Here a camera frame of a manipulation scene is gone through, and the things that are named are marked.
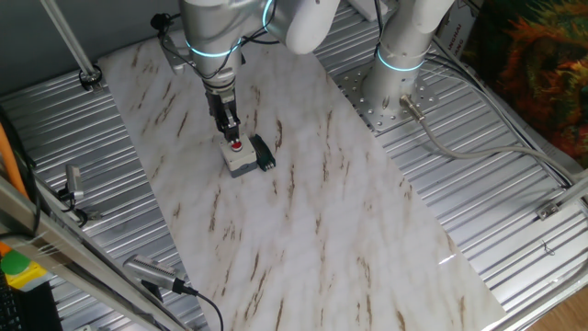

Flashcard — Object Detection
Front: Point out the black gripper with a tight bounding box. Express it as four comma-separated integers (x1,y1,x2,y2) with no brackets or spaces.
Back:
205,86,242,144

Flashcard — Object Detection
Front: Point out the grey box with red button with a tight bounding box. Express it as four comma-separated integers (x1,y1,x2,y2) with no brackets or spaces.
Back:
219,132,259,179

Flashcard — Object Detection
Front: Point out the yellow box with green button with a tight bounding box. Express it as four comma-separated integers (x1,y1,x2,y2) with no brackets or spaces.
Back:
0,241,50,292

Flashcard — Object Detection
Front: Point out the black ribbed connector block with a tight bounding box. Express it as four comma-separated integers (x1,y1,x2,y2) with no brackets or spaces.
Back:
250,133,277,174

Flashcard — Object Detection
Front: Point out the white marble pattern mat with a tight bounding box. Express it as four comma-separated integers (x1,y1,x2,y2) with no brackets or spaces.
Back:
98,29,507,331

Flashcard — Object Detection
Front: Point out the black pole foot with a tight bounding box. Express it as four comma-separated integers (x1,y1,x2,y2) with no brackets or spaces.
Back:
77,63,105,94

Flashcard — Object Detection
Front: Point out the aluminium pole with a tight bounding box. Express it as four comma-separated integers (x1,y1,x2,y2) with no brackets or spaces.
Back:
39,0,100,82

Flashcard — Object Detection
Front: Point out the cardboard box with print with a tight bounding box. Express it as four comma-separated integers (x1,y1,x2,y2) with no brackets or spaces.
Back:
434,0,484,52

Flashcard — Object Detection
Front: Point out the black keyboard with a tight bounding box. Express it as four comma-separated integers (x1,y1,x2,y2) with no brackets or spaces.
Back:
0,270,63,331

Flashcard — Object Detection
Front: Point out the colourful orange green cloth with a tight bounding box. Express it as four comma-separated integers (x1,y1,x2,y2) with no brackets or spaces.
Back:
461,0,588,169

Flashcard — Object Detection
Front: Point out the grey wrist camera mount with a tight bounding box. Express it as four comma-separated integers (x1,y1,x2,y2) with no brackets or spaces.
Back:
159,34,192,77

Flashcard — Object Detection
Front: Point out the black cable wrap bundle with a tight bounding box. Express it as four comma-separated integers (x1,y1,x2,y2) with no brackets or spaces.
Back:
150,12,174,33

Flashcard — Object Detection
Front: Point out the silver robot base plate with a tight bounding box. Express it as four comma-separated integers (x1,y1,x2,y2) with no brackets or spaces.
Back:
332,59,440,135

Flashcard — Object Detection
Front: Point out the small silver finned camera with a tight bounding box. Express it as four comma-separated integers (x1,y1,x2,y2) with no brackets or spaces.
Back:
64,164,85,201

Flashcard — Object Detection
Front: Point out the large silver finned camera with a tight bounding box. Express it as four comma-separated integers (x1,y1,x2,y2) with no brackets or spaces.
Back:
122,253,187,296

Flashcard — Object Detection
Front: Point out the black camera cable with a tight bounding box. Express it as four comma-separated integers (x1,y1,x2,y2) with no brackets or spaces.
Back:
172,278,226,331

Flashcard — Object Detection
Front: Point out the grey cable with metal connector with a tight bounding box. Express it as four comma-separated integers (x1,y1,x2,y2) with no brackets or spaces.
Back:
398,94,581,183

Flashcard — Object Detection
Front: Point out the black hanging cable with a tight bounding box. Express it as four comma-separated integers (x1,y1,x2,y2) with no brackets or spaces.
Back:
0,105,43,236

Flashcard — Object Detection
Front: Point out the aluminium frame rail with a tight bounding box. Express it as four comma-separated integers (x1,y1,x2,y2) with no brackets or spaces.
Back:
0,177,190,331

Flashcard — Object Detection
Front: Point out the orange cable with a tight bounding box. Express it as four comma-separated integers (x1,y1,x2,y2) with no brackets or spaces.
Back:
0,121,29,200

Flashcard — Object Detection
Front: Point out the white base cable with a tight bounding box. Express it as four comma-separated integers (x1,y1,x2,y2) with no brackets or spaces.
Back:
428,35,579,186

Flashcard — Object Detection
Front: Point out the small metal corner bracket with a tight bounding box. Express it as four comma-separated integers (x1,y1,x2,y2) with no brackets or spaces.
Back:
535,200,562,222

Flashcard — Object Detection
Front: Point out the short aluminium rail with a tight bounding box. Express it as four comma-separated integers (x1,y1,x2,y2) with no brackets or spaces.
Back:
548,173,588,213

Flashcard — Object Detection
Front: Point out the aluminium table edge frame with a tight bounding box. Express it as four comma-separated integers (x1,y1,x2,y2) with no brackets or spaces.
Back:
477,269,588,331

